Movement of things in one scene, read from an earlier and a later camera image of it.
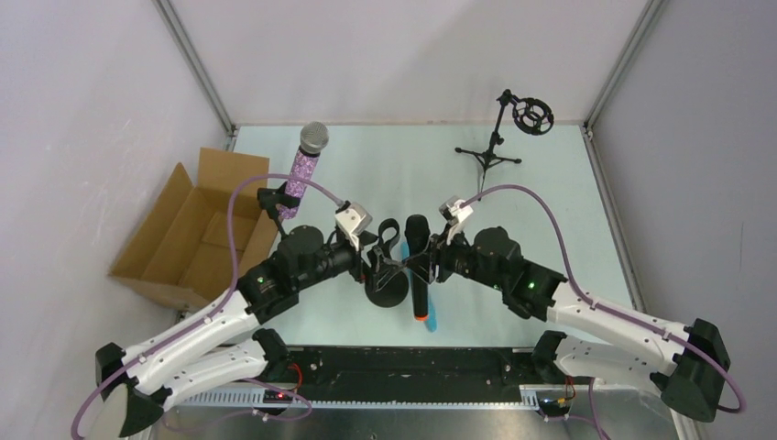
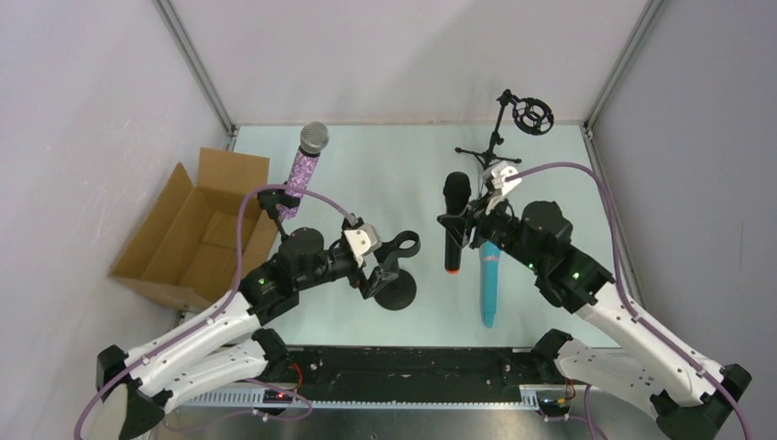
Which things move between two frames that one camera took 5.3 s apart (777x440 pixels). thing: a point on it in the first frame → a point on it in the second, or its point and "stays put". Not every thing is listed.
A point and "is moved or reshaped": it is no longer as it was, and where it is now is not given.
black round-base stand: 388,284 is moved or reshaped
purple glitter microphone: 313,138 stays put
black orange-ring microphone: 417,233 → 456,195
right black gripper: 434,258 → 470,221
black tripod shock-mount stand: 531,115 stays put
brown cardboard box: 182,249 stays put
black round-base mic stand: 268,199 stays put
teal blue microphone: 431,322 → 489,270
